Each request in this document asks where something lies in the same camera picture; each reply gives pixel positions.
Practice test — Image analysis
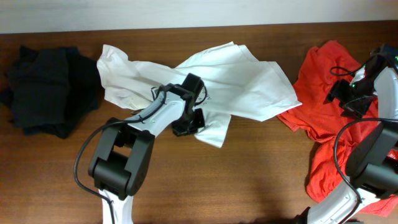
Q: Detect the white t-shirt with robot print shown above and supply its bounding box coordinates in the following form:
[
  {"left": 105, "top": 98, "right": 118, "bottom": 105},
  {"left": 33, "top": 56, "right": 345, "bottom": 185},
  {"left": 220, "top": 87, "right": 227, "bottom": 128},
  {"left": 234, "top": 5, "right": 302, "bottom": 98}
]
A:
[{"left": 96, "top": 42, "right": 301, "bottom": 148}]

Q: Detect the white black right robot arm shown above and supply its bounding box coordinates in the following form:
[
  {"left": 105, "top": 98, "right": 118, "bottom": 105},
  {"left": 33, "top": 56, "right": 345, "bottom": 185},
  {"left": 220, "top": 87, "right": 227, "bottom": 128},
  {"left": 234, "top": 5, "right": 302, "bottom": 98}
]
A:
[{"left": 292, "top": 44, "right": 397, "bottom": 224}]

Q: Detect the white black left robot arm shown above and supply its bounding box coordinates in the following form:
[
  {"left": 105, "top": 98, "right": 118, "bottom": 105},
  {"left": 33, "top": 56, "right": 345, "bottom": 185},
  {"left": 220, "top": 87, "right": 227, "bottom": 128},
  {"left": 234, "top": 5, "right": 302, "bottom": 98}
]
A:
[{"left": 73, "top": 73, "right": 206, "bottom": 223}]

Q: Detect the black folded clothes pile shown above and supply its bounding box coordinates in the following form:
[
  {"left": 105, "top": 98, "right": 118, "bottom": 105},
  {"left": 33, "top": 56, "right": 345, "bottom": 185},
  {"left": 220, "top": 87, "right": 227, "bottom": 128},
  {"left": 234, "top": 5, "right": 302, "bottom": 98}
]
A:
[{"left": 1, "top": 45, "right": 101, "bottom": 139}]

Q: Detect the red t-shirt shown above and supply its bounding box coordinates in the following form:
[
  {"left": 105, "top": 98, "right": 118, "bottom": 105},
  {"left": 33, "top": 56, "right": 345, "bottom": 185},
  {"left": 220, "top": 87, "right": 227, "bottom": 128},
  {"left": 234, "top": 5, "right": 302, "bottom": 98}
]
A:
[{"left": 276, "top": 39, "right": 398, "bottom": 218}]

